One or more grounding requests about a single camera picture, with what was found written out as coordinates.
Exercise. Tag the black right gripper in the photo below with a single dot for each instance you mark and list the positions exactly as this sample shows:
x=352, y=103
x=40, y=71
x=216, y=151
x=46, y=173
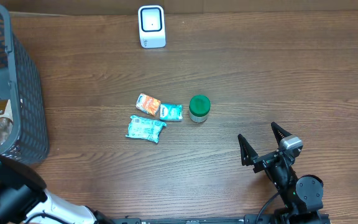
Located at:
x=249, y=154

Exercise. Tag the green lid beige jar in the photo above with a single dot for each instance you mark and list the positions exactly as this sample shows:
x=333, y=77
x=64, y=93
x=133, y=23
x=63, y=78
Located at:
x=199, y=108

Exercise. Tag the teal Kleenex tissue pack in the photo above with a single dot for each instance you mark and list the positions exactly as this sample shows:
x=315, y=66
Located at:
x=170, y=112

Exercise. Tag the teal wet wipes pack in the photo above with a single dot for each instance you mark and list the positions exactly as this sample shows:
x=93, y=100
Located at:
x=144, y=128

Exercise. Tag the orange Kleenex tissue pack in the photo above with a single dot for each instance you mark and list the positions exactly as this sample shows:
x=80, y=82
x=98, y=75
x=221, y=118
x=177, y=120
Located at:
x=148, y=104

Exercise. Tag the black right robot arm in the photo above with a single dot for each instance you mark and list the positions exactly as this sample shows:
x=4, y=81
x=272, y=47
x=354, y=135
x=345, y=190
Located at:
x=298, y=199

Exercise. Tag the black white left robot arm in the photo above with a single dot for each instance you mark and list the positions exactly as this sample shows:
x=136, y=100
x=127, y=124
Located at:
x=24, y=198

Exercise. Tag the white barcode scanner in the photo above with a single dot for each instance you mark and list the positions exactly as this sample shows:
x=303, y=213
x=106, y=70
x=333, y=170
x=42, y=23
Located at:
x=152, y=27

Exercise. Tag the grey plastic mesh basket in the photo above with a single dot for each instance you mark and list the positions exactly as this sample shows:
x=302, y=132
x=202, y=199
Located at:
x=20, y=83

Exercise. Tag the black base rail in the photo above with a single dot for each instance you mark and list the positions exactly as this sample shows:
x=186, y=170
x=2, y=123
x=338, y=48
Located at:
x=197, y=221

